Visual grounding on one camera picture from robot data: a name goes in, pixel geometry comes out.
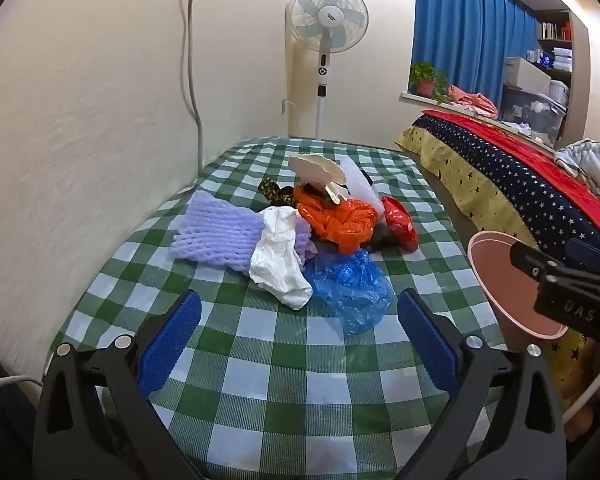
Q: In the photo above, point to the wooden bookshelf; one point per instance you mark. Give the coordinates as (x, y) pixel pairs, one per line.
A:
(555, 30)

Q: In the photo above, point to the red plastic bag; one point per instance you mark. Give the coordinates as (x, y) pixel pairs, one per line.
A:
(400, 222)

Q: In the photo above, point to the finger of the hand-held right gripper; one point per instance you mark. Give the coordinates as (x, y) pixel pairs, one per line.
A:
(585, 252)
(535, 260)

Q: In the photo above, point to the white plastic container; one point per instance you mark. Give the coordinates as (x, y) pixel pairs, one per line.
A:
(560, 91)

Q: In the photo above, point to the white cardboard box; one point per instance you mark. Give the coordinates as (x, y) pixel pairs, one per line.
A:
(525, 75)

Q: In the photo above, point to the white standing fan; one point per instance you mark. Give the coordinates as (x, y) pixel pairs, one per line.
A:
(327, 17)

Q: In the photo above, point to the clear plastic bag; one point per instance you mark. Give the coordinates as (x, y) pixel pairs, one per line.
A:
(360, 185)

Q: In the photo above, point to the white plastic bag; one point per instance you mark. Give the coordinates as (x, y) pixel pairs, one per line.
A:
(277, 260)

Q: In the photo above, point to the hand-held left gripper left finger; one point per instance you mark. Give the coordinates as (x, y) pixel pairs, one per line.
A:
(172, 340)

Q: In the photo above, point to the orange plastic bag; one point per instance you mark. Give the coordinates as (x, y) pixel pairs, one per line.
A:
(340, 222)

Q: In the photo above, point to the red blanket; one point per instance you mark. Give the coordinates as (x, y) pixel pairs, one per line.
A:
(505, 142)

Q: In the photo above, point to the person's dark clothing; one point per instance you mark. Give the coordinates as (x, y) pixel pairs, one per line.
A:
(5, 435)

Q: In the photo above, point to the purple foam net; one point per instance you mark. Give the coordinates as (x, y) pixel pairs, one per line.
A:
(215, 230)

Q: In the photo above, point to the clear storage bin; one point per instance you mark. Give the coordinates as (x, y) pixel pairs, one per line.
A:
(530, 110)

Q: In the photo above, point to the green checked tablecloth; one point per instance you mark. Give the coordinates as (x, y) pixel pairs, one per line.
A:
(280, 360)

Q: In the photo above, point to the small white cloth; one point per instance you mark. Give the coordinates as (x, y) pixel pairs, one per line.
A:
(517, 127)

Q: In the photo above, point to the white wall socket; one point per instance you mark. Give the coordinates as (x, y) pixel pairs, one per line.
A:
(283, 106)

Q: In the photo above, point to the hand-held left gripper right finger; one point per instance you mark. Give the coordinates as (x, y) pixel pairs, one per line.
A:
(427, 342)

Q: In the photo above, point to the pink folded cloth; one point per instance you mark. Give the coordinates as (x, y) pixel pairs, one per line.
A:
(472, 101)

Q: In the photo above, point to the striped cloth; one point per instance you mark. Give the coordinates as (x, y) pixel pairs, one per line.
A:
(590, 160)

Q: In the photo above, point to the leopard print cloth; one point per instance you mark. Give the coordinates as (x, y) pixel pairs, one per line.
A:
(270, 191)

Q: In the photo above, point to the blue plastic bag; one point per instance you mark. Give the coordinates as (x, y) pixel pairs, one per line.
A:
(350, 290)

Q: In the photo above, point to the navy star bed sheet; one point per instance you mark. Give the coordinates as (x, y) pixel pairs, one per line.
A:
(505, 170)

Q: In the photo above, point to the pink plastic basin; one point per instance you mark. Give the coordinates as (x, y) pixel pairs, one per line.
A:
(500, 280)

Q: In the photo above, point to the blue curtain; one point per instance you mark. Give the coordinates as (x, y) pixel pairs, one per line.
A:
(460, 25)

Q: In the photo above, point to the folded white towels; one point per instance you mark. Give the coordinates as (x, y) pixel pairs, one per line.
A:
(562, 57)

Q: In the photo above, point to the potted green plant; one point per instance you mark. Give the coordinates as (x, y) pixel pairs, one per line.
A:
(425, 77)

